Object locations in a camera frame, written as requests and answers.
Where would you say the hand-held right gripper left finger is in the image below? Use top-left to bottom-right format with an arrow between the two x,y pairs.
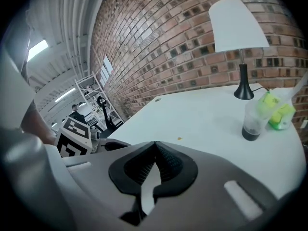
61,141 -> 157,226

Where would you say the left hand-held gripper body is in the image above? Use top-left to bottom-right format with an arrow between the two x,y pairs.
54,117 -> 108,159

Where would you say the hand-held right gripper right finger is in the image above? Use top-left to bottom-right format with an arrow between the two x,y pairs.
138,141 -> 283,231

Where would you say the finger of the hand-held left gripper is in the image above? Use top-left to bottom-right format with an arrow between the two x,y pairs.
103,140 -> 132,153

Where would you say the person's left forearm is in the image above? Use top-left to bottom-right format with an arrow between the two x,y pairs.
20,101 -> 58,146

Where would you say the black office chair with headrest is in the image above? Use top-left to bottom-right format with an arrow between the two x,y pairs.
97,96 -> 121,132

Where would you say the long white ceiling light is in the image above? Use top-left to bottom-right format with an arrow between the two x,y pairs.
27,39 -> 49,63
54,88 -> 76,103

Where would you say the white metal shelf rack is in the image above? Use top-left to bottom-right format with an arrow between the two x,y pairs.
74,72 -> 125,126

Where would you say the clear cup with dark liquid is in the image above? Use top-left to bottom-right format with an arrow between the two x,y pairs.
241,100 -> 271,141

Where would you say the person's shirt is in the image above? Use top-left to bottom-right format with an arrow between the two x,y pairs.
0,8 -> 36,129

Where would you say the white shade table lamp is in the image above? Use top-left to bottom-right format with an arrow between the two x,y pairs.
208,0 -> 270,100

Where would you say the black lamp cable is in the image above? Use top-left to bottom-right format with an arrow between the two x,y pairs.
250,86 -> 271,93

